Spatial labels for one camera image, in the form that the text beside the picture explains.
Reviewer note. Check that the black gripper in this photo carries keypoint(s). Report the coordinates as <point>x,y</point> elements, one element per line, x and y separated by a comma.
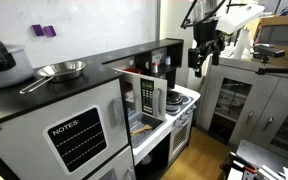
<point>205,31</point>

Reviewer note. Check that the wooden spoon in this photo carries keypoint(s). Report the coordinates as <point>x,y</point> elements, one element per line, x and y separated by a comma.
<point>141,130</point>

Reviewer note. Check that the grey sink basin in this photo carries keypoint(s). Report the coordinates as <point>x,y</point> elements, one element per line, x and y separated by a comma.
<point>140,136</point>

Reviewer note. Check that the white keyboard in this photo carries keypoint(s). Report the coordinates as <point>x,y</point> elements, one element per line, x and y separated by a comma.
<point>228,51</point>

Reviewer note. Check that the white shaker blue cap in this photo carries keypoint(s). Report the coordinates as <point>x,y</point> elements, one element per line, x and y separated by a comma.
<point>167,60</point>

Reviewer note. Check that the white paper towel roll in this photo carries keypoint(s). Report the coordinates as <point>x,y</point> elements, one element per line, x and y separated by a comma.
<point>242,43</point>

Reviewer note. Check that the dark toy stovetop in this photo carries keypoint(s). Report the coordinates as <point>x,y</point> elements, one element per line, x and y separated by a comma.
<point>185,100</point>

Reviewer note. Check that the black pot with lid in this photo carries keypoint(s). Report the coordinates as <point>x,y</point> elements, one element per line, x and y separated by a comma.
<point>174,97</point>

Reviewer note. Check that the white shaker orange cap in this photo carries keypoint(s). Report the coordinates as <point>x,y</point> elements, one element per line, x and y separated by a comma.
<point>154,68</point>

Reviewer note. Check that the grey glass-door cabinet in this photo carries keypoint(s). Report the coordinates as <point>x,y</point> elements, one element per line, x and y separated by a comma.
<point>260,100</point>

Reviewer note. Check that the red bowl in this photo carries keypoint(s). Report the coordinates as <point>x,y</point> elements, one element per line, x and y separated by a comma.
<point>133,70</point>

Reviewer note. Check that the white toy microwave door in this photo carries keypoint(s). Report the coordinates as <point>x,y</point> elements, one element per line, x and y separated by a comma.
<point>135,93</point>

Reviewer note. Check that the brown wooden box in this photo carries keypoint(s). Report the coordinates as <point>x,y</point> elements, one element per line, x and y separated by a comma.
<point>284,31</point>

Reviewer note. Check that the white whiteboard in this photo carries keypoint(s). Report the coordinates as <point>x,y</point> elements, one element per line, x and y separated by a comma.
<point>94,23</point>

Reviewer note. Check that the red black tool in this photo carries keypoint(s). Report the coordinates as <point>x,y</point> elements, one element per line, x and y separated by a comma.
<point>245,165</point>

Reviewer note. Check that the grey metal case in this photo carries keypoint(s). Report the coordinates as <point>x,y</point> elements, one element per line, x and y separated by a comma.
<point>267,156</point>

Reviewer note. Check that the silver frying pan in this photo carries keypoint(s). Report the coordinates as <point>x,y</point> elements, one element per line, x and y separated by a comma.
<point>62,70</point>

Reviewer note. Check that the black notes chalkboard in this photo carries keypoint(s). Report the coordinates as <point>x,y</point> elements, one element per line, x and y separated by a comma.
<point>77,139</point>

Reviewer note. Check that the purple magnet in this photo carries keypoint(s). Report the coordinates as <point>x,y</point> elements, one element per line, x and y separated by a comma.
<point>49,31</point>
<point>37,30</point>

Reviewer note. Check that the white toy kitchen unit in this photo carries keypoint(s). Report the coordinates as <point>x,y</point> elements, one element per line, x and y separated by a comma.
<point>27,133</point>

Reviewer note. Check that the grey pot black lid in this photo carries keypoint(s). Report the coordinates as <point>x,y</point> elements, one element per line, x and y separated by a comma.
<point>7,68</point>

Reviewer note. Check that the white wrist mount plate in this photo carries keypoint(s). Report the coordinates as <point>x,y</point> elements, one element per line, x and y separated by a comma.
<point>239,18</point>

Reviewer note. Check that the black camera on tripod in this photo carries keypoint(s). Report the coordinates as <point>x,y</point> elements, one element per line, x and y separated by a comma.
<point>269,51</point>

